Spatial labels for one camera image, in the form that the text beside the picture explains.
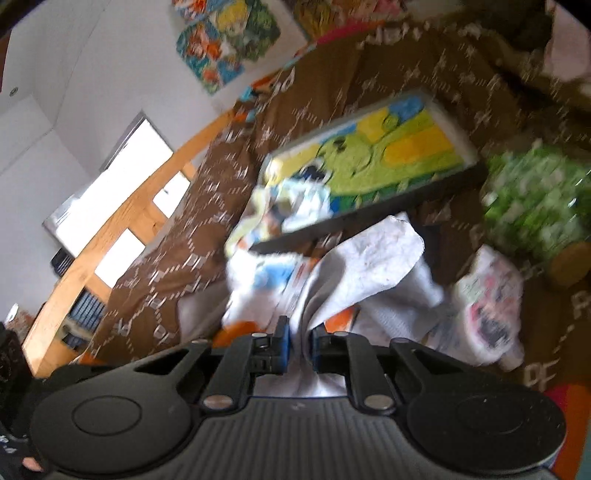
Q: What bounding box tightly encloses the white grey sock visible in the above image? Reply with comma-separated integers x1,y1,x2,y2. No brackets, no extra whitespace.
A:
287,213,446,397

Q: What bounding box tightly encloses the white teal patterned cloth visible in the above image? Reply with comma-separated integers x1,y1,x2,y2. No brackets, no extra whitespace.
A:
224,179,332,258

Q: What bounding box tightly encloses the white printed sock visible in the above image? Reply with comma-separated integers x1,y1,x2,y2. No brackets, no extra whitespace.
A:
452,245,524,371

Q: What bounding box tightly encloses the black plastic crate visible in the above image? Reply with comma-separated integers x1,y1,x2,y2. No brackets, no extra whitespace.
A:
51,248,106,351

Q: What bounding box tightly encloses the grey tray with green drawing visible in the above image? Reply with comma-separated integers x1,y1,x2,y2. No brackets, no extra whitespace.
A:
249,91,486,253

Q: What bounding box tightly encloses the orange blue cartoon blanket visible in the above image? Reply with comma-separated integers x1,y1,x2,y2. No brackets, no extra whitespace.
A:
232,42,318,123

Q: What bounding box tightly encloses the brown PF patterned duvet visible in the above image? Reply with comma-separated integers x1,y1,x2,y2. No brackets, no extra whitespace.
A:
83,22,590,395

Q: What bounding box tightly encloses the anime girl boy poster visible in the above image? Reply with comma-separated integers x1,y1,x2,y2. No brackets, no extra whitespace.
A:
171,0,280,95

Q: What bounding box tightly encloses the orange swirl painting with girl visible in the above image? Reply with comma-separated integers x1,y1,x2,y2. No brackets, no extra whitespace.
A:
284,0,408,40

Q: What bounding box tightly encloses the pink cloth garment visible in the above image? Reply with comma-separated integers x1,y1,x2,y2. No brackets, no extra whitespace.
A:
543,1,590,82

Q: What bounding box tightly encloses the wooden bed rail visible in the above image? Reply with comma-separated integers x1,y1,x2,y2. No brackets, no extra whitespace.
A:
22,110,233,376

